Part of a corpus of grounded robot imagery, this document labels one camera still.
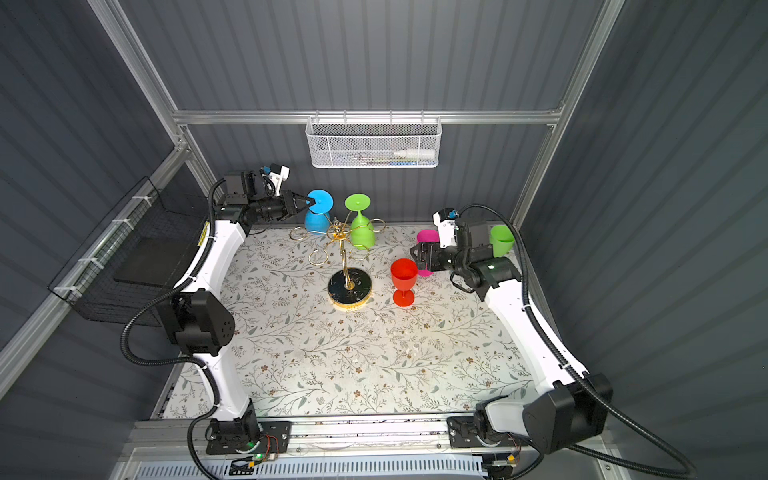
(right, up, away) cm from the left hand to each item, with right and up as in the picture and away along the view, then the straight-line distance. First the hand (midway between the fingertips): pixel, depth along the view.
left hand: (314, 201), depth 83 cm
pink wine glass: (+34, -9, +16) cm, 38 cm away
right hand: (+31, -14, -7) cm, 35 cm away
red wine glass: (+25, -21, +2) cm, 33 cm away
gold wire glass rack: (+8, -27, +16) cm, 32 cm away
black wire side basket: (-42, -18, -11) cm, 47 cm away
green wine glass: (+13, -9, +8) cm, 17 cm away
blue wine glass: (-1, -4, +5) cm, 7 cm away
